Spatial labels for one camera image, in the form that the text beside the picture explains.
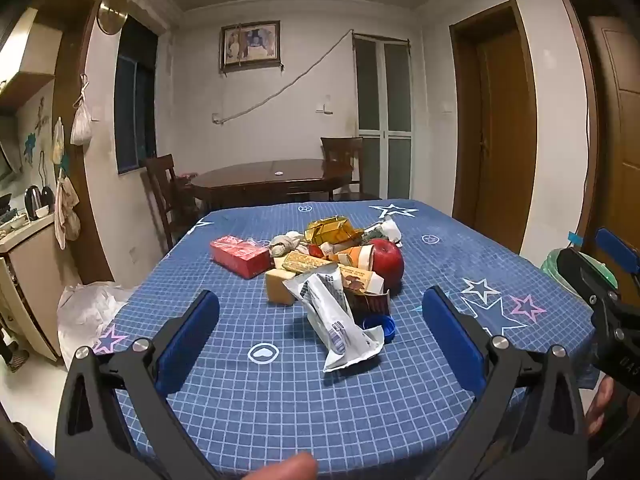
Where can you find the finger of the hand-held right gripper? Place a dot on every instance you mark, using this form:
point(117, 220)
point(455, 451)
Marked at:
point(582, 272)
point(612, 246)

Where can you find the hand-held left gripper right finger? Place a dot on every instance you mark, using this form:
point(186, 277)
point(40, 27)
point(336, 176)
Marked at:
point(452, 345)

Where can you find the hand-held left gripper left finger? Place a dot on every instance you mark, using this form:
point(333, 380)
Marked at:
point(190, 340)

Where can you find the bin with green bag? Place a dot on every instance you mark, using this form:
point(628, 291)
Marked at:
point(552, 265)

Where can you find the blue bottle cap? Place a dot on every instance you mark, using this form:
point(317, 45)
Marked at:
point(382, 325)

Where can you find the brown paper cup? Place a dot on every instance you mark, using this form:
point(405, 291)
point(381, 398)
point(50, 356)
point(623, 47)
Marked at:
point(372, 305)

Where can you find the plain yellow box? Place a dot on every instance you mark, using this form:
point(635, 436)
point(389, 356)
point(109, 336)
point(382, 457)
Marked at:
point(277, 287)

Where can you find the cream box with brown print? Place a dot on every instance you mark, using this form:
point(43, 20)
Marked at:
point(360, 279)

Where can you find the white plastic wrapper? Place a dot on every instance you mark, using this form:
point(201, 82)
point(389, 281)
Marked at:
point(332, 325)

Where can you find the orange snack wrapper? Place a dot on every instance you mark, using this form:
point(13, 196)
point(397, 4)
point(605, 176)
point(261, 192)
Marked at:
point(357, 256)

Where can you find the green cloth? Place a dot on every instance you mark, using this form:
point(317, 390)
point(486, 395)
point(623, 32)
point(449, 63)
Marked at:
point(376, 234)

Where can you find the grey knitted cloth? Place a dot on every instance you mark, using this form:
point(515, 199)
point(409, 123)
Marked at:
point(287, 244)

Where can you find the yellow printed box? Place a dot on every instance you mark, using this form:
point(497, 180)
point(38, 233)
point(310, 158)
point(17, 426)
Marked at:
point(305, 261)

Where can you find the person's right hand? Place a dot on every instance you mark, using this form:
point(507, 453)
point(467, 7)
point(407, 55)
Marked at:
point(600, 405)

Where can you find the person's left hand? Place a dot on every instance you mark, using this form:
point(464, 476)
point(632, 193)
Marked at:
point(292, 467)

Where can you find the blue tape strip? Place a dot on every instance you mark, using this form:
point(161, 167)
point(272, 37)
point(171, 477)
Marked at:
point(575, 238)

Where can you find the red cardboard box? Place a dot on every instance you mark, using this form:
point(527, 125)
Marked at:
point(235, 255)

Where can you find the red apple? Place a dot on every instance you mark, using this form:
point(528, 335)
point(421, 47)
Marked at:
point(387, 262)

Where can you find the blue star-print tablecloth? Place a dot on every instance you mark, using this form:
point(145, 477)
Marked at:
point(280, 400)

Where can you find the large white plastic bag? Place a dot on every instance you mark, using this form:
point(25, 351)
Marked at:
point(85, 310)

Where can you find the brown wooden door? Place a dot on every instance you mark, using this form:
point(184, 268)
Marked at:
point(500, 135)
point(620, 135)

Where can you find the dark wooden chair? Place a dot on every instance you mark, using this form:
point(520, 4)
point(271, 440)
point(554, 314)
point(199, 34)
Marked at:
point(160, 180)
point(342, 150)

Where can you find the gold foil wrapper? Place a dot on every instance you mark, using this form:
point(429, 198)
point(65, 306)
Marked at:
point(332, 230)

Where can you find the beige kitchen cabinet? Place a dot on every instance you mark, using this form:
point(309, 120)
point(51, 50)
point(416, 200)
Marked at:
point(30, 280)

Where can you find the beige hanging bag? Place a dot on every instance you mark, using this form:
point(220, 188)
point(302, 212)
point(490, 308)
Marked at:
point(67, 210)

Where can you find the round dark wooden table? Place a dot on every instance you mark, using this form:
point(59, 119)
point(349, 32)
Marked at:
point(270, 180)

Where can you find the black electric kettle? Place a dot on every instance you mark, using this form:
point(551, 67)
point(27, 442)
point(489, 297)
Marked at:
point(33, 202)

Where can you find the dark window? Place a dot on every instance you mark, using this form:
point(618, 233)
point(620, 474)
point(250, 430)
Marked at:
point(135, 110)

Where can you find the yellowish hanging plastic bag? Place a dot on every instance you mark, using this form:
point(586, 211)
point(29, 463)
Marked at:
point(58, 142)

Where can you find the white hanging plastic bag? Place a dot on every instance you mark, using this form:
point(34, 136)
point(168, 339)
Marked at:
point(81, 125)

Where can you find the frosted glass double door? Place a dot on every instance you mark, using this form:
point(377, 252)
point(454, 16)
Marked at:
point(382, 95)

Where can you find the brown wooden doorway frame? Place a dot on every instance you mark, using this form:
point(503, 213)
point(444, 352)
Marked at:
point(95, 200)

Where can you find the white double wall switch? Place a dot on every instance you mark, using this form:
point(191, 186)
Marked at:
point(325, 105)

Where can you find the framed wall picture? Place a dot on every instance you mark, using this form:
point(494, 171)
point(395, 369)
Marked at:
point(250, 44)

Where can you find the wall-mounted kitchen cupboard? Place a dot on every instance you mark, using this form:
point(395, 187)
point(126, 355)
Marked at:
point(35, 55)

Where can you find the round gold wall clock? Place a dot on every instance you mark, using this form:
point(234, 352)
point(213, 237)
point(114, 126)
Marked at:
point(112, 12)

